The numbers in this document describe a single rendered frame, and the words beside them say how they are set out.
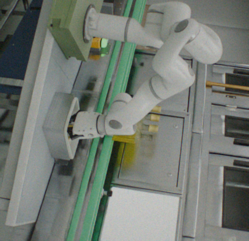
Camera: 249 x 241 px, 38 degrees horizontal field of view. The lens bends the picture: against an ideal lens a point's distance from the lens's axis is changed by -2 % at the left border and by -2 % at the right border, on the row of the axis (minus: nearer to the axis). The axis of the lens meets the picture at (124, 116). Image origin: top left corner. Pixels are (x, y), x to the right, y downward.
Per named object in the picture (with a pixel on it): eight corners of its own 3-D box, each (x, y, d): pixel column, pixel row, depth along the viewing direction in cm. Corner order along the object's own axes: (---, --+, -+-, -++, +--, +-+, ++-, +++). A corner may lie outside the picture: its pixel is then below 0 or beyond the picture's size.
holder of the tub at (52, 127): (53, 163, 154) (71, 166, 153) (41, 127, 132) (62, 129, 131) (64, 130, 164) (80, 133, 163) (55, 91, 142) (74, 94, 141)
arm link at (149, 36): (122, 42, 136) (164, 49, 134) (129, 8, 135) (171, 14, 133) (126, 45, 146) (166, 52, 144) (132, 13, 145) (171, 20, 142)
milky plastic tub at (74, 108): (52, 158, 150) (72, 162, 149) (42, 127, 132) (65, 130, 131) (63, 124, 160) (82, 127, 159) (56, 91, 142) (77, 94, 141)
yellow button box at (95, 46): (85, 50, 181) (99, 52, 181) (83, 39, 175) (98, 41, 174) (88, 41, 185) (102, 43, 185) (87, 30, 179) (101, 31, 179)
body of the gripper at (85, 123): (103, 141, 136) (76, 141, 140) (109, 119, 142) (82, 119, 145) (97, 130, 130) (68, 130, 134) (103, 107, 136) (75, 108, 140)
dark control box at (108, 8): (97, 16, 197) (112, 18, 196) (96, 4, 191) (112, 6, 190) (100, 7, 202) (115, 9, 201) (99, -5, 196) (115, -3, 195)
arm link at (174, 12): (175, 43, 121) (184, -5, 119) (136, 43, 141) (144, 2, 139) (196, 49, 126) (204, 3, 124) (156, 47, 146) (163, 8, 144)
